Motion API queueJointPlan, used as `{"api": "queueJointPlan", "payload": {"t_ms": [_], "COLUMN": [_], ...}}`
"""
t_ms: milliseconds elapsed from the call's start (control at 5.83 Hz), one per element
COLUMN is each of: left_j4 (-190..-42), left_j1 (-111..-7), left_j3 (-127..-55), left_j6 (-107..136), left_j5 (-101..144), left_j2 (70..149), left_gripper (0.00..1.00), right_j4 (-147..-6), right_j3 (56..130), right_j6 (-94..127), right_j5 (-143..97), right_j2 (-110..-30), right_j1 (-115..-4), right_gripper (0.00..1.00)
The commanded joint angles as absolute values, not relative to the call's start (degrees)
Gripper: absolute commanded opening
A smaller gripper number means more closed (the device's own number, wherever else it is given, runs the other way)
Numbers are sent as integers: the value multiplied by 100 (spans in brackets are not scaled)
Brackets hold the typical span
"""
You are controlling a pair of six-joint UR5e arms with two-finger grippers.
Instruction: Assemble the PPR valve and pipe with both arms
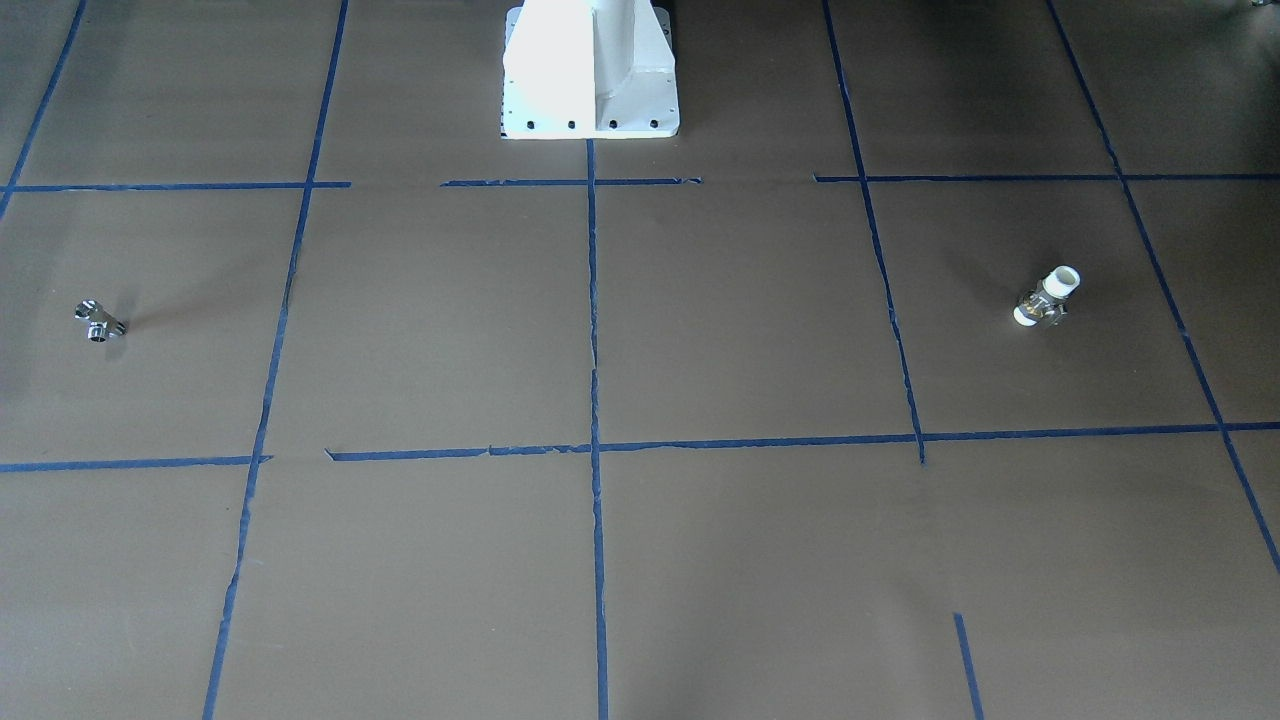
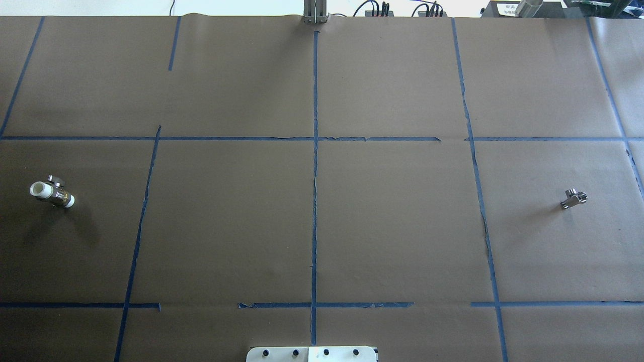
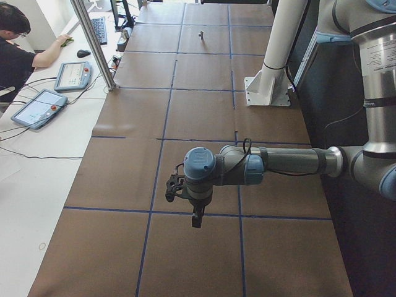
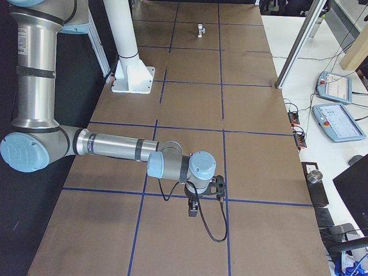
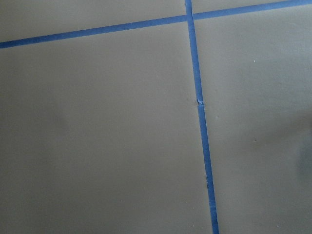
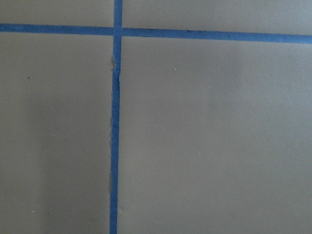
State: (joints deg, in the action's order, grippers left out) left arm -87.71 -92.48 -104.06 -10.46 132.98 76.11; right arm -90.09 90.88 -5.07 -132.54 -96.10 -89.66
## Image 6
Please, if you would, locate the brown paper table mat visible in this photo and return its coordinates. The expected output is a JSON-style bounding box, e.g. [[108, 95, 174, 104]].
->
[[0, 0, 312, 234]]

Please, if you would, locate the blue tape strip lengthwise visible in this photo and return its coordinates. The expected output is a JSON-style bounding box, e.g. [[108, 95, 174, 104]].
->
[[109, 0, 123, 234]]

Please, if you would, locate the blue tape strip crosswise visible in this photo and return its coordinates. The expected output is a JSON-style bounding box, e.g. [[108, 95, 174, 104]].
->
[[0, 23, 312, 44]]

